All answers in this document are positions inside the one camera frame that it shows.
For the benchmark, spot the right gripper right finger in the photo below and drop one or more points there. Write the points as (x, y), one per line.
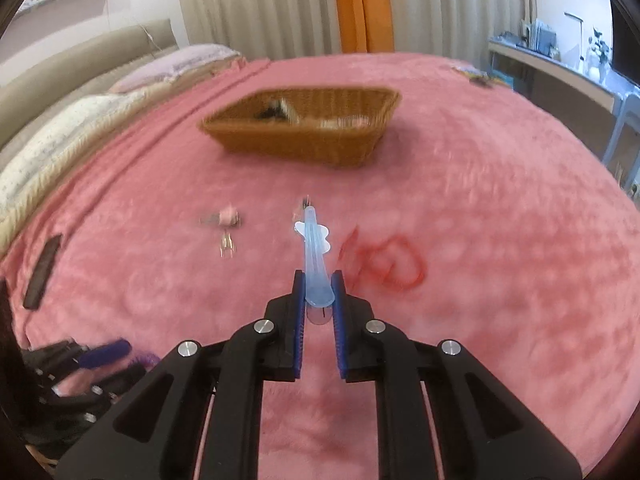
(440, 412)

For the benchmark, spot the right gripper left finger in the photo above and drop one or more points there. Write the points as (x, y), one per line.
(196, 415)

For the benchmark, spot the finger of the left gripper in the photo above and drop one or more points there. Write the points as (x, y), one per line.
(121, 381)
(104, 355)

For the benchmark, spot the silver alligator hair clip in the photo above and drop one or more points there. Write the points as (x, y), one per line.
(227, 246)

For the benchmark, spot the light blue hair clip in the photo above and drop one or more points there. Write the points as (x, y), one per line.
(318, 291)

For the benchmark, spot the pink bow hair clip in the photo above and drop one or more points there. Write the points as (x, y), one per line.
(228, 217)

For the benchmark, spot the pink bed blanket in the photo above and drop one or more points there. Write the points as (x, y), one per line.
(479, 217)

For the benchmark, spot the white floral pillow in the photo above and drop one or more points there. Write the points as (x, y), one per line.
(57, 133)

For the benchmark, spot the beige padded headboard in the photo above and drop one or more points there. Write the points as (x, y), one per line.
(88, 67)

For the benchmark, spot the beige folded quilt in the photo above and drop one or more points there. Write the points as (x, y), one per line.
(48, 178)

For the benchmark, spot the lilac pillow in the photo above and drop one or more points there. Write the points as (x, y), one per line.
(172, 66)

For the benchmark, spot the brown wicker basket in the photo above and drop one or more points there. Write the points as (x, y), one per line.
(338, 126)

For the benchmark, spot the booklets on bed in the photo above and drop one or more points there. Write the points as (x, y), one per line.
(479, 77)

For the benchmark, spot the white desk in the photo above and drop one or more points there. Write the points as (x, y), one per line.
(609, 95)

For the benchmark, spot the beige curtain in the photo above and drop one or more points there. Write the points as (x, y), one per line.
(293, 28)

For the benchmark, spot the white desk lamp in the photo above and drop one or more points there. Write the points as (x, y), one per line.
(580, 60)

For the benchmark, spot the items on desk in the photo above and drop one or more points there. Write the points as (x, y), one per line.
(536, 36)

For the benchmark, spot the white vase with plant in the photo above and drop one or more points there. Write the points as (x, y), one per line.
(598, 57)

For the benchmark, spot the orange curtain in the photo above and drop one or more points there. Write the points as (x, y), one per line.
(366, 26)

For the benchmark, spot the black television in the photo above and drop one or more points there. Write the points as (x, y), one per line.
(626, 49)

